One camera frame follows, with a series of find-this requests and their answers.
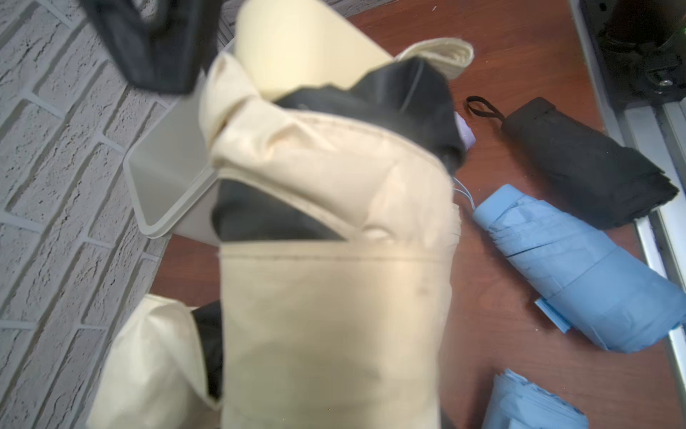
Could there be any black umbrella front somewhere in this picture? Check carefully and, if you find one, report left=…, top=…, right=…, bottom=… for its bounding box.
left=463, top=95, right=681, bottom=231

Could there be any aluminium front rail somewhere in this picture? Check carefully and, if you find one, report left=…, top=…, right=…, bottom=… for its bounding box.
left=567, top=0, right=686, bottom=409

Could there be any beige umbrella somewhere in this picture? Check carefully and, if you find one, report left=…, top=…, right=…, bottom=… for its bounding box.
left=173, top=1, right=474, bottom=428
left=87, top=295, right=221, bottom=428

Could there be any lilac folded umbrella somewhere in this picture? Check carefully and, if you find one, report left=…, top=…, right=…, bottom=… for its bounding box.
left=454, top=112, right=476, bottom=150

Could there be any light blue umbrella front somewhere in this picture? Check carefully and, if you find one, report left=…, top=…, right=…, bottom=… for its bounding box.
left=472, top=184, right=685, bottom=353

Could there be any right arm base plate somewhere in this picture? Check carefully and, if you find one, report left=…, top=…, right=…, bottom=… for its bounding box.
left=579, top=0, right=685, bottom=111

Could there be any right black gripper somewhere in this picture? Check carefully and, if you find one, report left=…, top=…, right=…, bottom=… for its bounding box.
left=80, top=0, right=222, bottom=96

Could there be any white plastic storage box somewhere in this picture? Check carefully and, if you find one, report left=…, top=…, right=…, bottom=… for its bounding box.
left=123, top=73, right=219, bottom=247

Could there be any light blue umbrella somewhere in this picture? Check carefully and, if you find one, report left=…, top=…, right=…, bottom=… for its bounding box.
left=482, top=369, right=590, bottom=429
left=472, top=184, right=685, bottom=353

